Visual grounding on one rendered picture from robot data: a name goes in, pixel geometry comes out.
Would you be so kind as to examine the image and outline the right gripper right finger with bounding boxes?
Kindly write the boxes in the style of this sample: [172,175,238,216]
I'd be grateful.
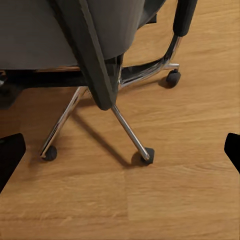
[223,133,240,173]

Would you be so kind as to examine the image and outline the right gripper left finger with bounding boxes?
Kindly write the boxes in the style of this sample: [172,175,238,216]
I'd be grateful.
[0,133,26,193]

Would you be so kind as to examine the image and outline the swivel chair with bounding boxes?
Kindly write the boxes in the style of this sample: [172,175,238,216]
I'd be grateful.
[0,0,198,165]

